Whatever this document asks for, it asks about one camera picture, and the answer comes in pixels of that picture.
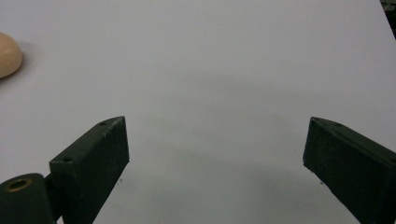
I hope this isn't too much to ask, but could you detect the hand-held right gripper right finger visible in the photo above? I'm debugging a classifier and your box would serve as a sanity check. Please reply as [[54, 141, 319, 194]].
[[302, 116, 396, 224]]

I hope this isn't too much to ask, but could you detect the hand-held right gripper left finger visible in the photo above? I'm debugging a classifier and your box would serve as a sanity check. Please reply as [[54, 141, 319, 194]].
[[49, 116, 131, 224]]

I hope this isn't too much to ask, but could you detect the beige egg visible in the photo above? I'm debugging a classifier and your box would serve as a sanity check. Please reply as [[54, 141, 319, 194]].
[[0, 32, 24, 79]]

